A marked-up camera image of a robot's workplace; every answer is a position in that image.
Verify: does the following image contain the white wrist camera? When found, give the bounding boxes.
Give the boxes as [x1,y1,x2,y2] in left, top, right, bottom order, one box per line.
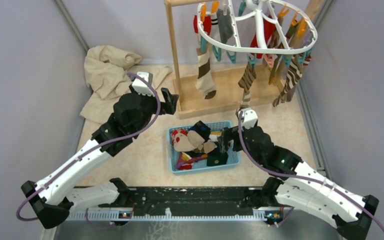
[238,107,258,129]
[131,71,155,97]

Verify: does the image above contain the black blue white sock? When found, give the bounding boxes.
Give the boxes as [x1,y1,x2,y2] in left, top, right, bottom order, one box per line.
[187,120,211,142]

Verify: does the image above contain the grey red reindeer sock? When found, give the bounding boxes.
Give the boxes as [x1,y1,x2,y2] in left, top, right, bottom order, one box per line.
[170,129,216,154]

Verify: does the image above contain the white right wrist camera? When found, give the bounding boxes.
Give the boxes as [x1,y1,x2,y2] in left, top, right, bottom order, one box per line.
[238,107,258,129]

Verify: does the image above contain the pink hanger clip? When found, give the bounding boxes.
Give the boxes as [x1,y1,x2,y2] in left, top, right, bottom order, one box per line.
[263,54,275,69]

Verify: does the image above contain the light blue plastic basket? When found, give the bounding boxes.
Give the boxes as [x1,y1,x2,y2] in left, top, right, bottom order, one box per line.
[166,124,242,176]

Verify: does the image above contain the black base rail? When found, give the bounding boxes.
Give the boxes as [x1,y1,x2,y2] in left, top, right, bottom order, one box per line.
[68,186,292,226]

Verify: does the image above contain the white black striped sock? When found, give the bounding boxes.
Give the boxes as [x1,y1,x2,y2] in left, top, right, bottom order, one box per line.
[193,13,218,35]

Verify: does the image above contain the cream brown patch sock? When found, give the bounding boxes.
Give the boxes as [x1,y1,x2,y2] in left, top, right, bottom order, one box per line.
[195,47,217,100]

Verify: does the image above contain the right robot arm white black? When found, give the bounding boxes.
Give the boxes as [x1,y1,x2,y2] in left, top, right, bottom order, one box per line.
[217,126,379,240]

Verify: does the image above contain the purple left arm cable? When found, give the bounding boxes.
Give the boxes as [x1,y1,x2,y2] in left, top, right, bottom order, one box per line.
[15,72,162,229]

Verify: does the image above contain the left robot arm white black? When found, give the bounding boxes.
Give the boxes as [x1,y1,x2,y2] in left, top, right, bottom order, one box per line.
[21,87,179,229]

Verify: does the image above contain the grey ankle sock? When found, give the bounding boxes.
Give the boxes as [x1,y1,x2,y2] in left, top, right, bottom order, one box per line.
[216,9,234,44]

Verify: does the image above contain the maroon pink sock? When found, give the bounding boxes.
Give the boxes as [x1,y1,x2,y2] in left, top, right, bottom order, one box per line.
[175,152,208,170]

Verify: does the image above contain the red and cream sock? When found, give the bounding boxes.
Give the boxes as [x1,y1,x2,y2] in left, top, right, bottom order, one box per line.
[250,11,275,49]

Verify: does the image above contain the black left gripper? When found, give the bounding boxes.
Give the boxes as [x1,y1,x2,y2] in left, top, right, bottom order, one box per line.
[129,83,179,136]

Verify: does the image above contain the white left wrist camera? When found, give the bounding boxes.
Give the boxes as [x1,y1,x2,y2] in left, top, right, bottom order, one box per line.
[131,71,155,97]

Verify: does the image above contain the brown white striped sock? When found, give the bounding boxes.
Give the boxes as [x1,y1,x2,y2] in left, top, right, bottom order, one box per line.
[272,55,312,107]

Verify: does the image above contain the white plastic sock hanger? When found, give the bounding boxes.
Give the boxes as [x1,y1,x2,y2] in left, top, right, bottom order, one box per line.
[195,0,318,55]

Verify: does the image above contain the beige crumpled cloth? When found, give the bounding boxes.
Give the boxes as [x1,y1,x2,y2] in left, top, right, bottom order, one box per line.
[80,45,173,124]

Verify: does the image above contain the teal hanger clip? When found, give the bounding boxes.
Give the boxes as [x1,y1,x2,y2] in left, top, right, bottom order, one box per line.
[211,45,223,62]

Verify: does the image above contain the brown tan striped sock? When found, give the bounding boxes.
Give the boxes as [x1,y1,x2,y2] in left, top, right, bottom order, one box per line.
[236,63,257,114]

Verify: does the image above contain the wooden hanger stand frame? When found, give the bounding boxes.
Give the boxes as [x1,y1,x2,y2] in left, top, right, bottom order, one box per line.
[164,0,324,120]

